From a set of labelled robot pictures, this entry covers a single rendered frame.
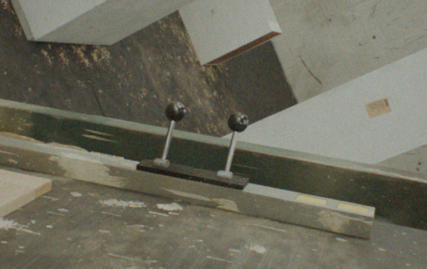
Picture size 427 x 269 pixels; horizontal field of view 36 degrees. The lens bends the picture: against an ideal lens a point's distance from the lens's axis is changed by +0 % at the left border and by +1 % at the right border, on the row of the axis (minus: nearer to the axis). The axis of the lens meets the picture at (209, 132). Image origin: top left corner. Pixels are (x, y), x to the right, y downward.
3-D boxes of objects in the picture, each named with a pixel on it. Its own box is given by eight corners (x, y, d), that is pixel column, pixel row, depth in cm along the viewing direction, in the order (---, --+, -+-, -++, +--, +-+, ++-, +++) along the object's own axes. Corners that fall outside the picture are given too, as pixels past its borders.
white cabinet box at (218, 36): (194, 12, 652) (258, -23, 627) (217, 65, 649) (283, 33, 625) (177, 7, 609) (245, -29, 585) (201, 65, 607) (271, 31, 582)
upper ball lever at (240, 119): (215, 183, 118) (231, 113, 122) (235, 187, 117) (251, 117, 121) (210, 178, 115) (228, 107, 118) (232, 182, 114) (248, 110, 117)
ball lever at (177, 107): (152, 171, 121) (171, 104, 125) (172, 175, 120) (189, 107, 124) (147, 166, 118) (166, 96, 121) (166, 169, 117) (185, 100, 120)
